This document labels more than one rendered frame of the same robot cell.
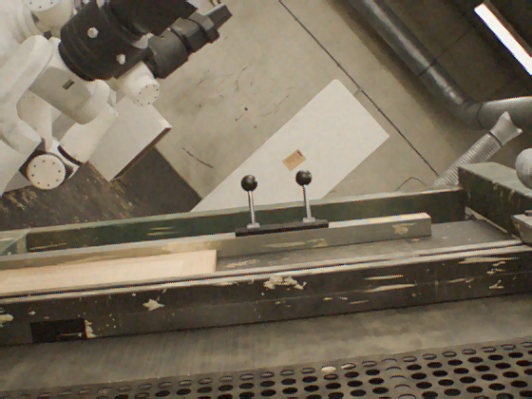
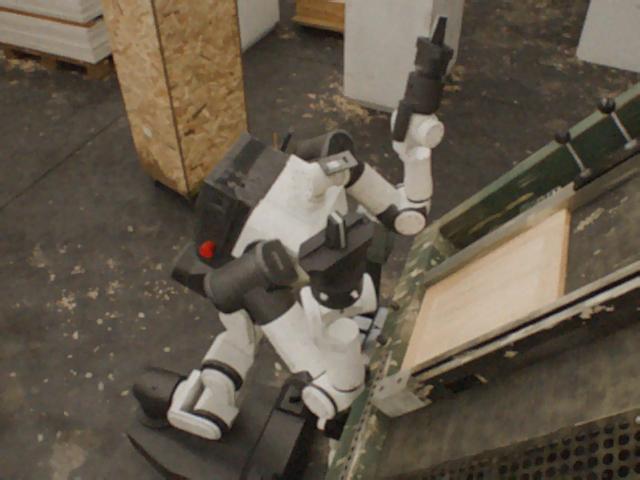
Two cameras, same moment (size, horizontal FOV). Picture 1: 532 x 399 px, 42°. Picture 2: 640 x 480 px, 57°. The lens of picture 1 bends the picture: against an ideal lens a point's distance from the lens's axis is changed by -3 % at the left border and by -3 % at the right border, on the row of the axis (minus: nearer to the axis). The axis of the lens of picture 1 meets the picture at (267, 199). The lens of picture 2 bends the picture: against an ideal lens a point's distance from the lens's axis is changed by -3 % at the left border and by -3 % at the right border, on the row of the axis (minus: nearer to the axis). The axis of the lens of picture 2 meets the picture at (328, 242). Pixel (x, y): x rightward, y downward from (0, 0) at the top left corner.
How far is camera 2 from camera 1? 0.66 m
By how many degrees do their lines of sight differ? 45
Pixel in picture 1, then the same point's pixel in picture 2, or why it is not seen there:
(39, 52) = (310, 310)
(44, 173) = (408, 225)
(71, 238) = (468, 217)
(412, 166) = not seen: outside the picture
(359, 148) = not seen: outside the picture
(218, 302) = (554, 338)
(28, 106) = (365, 196)
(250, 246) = (592, 192)
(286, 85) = not seen: outside the picture
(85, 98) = (358, 308)
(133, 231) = (507, 190)
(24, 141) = (347, 346)
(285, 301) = (605, 321)
